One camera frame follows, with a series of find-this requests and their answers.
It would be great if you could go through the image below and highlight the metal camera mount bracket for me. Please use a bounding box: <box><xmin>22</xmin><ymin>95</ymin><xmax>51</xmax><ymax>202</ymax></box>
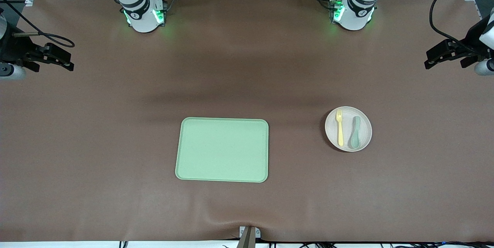
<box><xmin>239</xmin><ymin>226</ymin><xmax>261</xmax><ymax>248</ymax></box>

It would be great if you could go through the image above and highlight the brown table cover mat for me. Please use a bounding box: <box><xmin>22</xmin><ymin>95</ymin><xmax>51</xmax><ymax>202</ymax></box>
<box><xmin>0</xmin><ymin>0</ymin><xmax>494</xmax><ymax>243</ymax></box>

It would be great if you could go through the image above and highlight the yellow plastic fork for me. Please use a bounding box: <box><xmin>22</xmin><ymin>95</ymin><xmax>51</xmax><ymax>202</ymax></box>
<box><xmin>336</xmin><ymin>109</ymin><xmax>345</xmax><ymax>147</ymax></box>

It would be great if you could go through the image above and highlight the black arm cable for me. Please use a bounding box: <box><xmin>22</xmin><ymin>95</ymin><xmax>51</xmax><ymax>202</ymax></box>
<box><xmin>429</xmin><ymin>0</ymin><xmax>484</xmax><ymax>53</ymax></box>
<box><xmin>0</xmin><ymin>0</ymin><xmax>75</xmax><ymax>48</ymax></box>

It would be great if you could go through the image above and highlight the beige round plate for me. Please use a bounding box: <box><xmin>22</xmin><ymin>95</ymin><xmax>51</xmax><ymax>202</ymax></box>
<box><xmin>325</xmin><ymin>106</ymin><xmax>373</xmax><ymax>152</ymax></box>

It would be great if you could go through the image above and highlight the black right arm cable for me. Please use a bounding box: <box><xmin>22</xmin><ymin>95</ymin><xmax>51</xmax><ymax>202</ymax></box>
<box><xmin>0</xmin><ymin>0</ymin><xmax>75</xmax><ymax>48</ymax></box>

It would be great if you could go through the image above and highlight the light green rectangular tray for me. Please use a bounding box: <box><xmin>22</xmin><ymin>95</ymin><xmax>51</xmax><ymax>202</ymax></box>
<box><xmin>175</xmin><ymin>117</ymin><xmax>269</xmax><ymax>183</ymax></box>

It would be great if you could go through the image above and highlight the grey-green plastic spoon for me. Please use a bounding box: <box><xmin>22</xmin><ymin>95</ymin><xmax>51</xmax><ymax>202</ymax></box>
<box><xmin>350</xmin><ymin>116</ymin><xmax>361</xmax><ymax>149</ymax></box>

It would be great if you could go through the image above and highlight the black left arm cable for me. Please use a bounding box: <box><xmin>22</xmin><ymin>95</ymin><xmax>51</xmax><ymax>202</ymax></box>
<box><xmin>429</xmin><ymin>0</ymin><xmax>484</xmax><ymax>53</ymax></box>

